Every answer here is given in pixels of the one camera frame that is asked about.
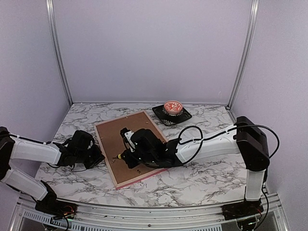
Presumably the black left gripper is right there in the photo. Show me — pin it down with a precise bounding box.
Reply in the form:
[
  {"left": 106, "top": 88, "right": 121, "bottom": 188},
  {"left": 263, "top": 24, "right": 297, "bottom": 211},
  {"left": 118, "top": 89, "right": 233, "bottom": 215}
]
[{"left": 76, "top": 144, "right": 105, "bottom": 169}]

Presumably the pink photo frame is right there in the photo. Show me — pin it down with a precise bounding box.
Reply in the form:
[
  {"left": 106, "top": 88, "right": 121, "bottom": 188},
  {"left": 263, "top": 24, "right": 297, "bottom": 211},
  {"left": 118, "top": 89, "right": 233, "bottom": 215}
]
[{"left": 94, "top": 110, "right": 167, "bottom": 190}]

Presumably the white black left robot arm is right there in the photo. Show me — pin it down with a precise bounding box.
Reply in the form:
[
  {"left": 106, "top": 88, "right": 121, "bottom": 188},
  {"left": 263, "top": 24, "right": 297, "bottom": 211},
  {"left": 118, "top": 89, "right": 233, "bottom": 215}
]
[{"left": 0, "top": 127, "right": 104, "bottom": 217}]

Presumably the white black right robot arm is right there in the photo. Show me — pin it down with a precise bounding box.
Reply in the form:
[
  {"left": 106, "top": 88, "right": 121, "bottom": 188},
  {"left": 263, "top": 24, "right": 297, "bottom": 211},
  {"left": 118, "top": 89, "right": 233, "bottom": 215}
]
[{"left": 117, "top": 116, "right": 270, "bottom": 220}]

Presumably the black square floral plate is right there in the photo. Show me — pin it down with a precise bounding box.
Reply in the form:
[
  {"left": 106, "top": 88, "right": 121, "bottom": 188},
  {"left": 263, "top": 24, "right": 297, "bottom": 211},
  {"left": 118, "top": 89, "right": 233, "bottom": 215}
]
[{"left": 152, "top": 105, "right": 192, "bottom": 126}]

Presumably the red white patterned bowl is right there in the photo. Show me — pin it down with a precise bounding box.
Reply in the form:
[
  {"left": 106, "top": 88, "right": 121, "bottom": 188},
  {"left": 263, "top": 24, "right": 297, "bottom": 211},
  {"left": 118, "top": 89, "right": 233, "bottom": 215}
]
[{"left": 164, "top": 100, "right": 183, "bottom": 116}]

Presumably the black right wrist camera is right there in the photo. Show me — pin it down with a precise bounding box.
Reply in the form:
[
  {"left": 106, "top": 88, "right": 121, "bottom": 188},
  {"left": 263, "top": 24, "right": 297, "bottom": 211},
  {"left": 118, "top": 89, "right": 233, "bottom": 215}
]
[{"left": 120, "top": 128, "right": 135, "bottom": 152}]

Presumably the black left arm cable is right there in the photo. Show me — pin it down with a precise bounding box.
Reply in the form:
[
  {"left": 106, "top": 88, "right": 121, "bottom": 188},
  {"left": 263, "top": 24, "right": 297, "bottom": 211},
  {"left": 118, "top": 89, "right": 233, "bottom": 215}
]
[{"left": 47, "top": 136, "right": 94, "bottom": 173}]

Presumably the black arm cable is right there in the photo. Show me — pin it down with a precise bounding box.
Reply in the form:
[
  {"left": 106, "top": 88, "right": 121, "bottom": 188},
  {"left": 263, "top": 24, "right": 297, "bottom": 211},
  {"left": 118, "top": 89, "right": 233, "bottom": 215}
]
[
  {"left": 144, "top": 124, "right": 281, "bottom": 169},
  {"left": 47, "top": 136, "right": 94, "bottom": 173}
]

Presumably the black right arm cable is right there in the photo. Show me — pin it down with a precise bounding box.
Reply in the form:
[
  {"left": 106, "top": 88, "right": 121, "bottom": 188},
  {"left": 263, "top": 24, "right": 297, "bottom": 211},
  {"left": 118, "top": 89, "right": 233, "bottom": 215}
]
[{"left": 144, "top": 124, "right": 281, "bottom": 169}]

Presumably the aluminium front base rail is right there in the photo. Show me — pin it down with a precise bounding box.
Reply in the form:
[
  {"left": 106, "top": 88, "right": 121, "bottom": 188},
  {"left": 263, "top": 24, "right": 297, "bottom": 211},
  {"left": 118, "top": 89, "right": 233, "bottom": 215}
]
[{"left": 8, "top": 193, "right": 290, "bottom": 231}]

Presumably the aluminium left corner post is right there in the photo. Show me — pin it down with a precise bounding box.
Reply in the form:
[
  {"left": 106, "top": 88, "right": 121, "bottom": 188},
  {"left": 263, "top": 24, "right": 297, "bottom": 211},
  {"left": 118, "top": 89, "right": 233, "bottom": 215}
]
[{"left": 46, "top": 0, "right": 73, "bottom": 106}]

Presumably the aluminium corner post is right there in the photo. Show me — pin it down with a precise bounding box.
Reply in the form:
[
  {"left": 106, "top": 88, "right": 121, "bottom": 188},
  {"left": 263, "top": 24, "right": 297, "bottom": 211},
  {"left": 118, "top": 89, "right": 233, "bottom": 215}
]
[
  {"left": 46, "top": 0, "right": 73, "bottom": 106},
  {"left": 227, "top": 0, "right": 260, "bottom": 111}
]

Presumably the aluminium right corner post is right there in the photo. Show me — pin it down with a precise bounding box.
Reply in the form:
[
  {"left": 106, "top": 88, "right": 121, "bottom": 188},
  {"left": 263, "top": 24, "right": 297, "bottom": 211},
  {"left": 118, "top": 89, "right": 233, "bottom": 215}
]
[{"left": 227, "top": 0, "right": 260, "bottom": 111}]

